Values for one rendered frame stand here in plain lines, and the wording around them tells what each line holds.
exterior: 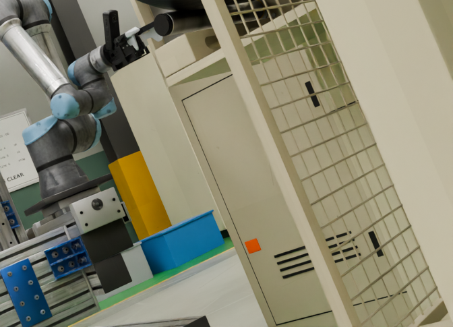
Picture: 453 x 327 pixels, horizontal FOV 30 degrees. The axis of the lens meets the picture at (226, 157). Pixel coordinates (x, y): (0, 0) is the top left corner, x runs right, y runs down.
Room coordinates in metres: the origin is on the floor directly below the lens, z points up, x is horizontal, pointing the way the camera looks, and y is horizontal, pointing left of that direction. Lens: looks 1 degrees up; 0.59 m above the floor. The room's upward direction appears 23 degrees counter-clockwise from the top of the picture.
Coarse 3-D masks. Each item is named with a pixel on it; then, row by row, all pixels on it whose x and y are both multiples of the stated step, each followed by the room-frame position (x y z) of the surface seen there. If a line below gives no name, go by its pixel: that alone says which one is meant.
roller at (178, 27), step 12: (168, 12) 1.65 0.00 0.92; (180, 12) 1.67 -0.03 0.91; (192, 12) 1.69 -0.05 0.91; (204, 12) 1.72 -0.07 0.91; (252, 12) 1.86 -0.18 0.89; (156, 24) 1.65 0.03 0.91; (168, 24) 1.63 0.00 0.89; (180, 24) 1.65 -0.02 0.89; (192, 24) 1.69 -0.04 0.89; (204, 24) 1.72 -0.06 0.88
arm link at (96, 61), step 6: (96, 48) 2.52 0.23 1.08; (90, 54) 2.51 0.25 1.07; (96, 54) 2.49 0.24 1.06; (90, 60) 2.51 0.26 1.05; (96, 60) 2.50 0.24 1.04; (102, 60) 2.49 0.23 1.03; (96, 66) 2.51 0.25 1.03; (102, 66) 2.50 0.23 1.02; (108, 66) 2.50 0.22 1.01; (102, 72) 2.53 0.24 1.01
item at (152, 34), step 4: (148, 24) 2.47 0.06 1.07; (152, 24) 2.46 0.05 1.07; (140, 28) 2.47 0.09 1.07; (144, 28) 2.46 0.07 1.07; (148, 28) 2.47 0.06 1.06; (152, 28) 2.47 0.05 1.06; (140, 32) 2.48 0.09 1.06; (148, 32) 2.48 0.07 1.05; (152, 32) 2.48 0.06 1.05; (144, 36) 2.48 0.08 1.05; (148, 36) 2.48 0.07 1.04; (152, 36) 2.48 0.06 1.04; (156, 36) 2.48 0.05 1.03; (160, 36) 2.48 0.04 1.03; (156, 40) 2.48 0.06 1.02
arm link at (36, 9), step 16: (16, 0) 2.56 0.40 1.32; (32, 0) 2.62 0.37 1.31; (48, 0) 2.67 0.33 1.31; (32, 16) 2.60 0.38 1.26; (48, 16) 2.67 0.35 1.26; (32, 32) 2.61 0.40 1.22; (48, 32) 2.65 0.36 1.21; (48, 48) 2.62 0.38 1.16; (80, 128) 2.59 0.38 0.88; (96, 128) 2.65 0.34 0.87; (80, 144) 2.60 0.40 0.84
